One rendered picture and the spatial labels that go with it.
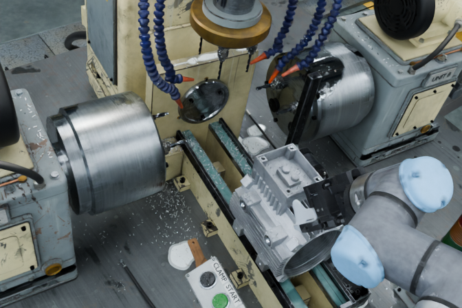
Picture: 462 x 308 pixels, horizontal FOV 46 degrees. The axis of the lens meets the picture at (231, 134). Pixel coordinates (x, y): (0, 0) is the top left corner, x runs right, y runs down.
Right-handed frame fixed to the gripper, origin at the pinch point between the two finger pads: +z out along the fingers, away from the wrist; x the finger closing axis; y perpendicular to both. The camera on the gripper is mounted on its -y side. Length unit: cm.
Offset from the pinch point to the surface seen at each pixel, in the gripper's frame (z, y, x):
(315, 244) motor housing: 19.8, -6.4, -11.2
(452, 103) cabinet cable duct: 142, 20, -203
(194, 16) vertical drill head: 8.8, 48.8, 2.9
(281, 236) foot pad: 9.9, -0.9, 1.2
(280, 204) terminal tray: 9.2, 5.2, -0.8
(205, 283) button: 9.1, -3.5, 20.1
